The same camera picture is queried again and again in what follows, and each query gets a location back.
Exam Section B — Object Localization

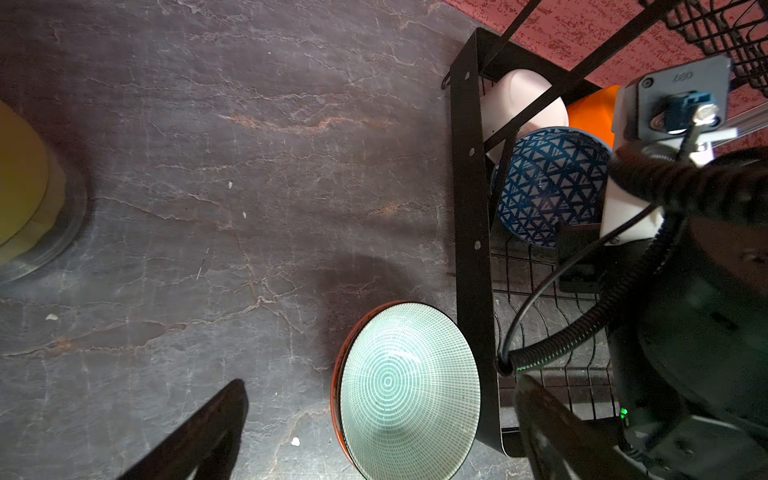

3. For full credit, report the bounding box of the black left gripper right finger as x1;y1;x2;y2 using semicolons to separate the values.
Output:
514;375;646;479

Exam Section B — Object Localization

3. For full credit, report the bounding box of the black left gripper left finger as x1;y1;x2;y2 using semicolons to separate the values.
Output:
121;379;249;479

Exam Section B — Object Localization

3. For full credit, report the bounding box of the blue triangle pattern bowl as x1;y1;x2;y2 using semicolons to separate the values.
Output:
497;127;613;248

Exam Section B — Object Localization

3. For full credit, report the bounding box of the orange plastic bowl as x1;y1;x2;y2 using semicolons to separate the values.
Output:
567;85;621;147

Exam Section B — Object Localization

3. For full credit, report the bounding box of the white ceramic bowl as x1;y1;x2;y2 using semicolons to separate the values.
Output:
480;69;569;140

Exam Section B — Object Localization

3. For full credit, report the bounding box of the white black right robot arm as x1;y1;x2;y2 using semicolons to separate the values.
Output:
497;142;767;479

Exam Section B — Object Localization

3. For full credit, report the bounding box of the patterned bowl stack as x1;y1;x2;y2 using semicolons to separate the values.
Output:
330;302;395;470

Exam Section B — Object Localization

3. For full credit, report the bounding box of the mint concentric line bowl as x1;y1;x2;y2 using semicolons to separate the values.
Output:
340;301;481;479

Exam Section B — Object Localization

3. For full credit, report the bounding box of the yellow-green pen cup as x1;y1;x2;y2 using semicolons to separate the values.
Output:
1;104;88;284

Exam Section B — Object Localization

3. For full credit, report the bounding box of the black wire dish rack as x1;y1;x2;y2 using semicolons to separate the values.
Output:
443;1;767;455

